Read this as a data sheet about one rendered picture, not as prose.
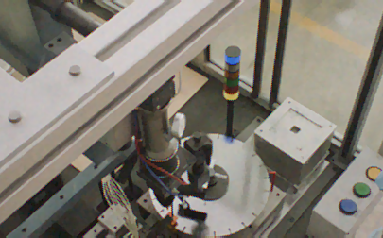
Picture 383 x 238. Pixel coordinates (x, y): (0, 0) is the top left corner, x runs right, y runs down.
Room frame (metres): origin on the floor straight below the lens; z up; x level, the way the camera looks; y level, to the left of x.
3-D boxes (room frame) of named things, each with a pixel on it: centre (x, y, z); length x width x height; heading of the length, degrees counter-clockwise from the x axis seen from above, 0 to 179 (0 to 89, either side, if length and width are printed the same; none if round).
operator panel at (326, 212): (0.83, -0.46, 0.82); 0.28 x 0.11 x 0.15; 137
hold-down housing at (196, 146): (0.77, -0.02, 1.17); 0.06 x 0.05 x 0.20; 128
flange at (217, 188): (0.84, -0.05, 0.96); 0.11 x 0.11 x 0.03
